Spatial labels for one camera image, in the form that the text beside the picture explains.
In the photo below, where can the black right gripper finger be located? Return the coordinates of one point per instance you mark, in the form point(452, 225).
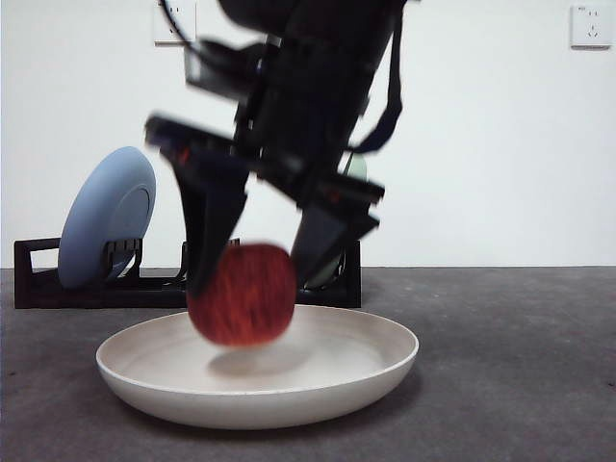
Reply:
point(322, 236)
point(207, 216)

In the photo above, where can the red apple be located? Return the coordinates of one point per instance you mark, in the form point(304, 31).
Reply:
point(240, 303)

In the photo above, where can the cream yellow plate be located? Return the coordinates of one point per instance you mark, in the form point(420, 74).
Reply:
point(159, 385)

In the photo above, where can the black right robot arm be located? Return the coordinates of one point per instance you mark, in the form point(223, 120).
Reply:
point(313, 19)

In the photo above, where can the green plate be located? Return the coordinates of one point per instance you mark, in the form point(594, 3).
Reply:
point(357, 167)

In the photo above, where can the blue plate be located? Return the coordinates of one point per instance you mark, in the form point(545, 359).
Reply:
point(101, 216)

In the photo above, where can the black plate rack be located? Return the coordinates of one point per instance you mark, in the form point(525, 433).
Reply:
point(48, 296)

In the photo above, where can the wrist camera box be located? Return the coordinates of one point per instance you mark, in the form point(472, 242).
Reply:
point(216, 67)

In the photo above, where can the white wall socket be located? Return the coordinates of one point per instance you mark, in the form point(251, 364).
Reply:
point(187, 14)
point(591, 26)

